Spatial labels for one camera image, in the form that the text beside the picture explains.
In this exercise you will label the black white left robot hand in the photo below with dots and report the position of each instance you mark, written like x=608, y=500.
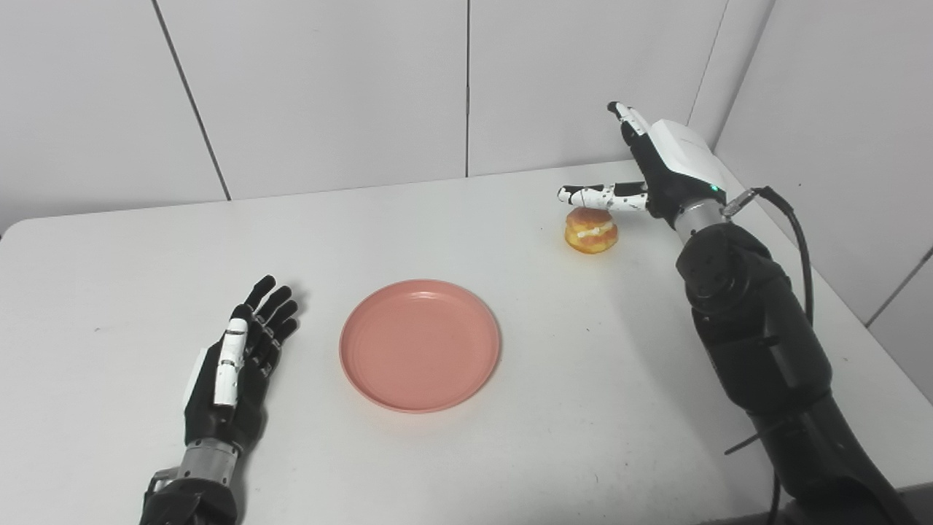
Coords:
x=244, y=408

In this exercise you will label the cream puff pastry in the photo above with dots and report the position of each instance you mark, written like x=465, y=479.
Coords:
x=592, y=233

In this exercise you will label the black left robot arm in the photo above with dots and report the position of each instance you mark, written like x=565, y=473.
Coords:
x=193, y=496

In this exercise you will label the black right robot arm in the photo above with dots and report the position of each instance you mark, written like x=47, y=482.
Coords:
x=765, y=343

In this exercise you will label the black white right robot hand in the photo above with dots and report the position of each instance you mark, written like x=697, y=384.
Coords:
x=674, y=175

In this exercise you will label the pink round plate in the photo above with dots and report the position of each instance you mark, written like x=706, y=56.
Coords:
x=420, y=346

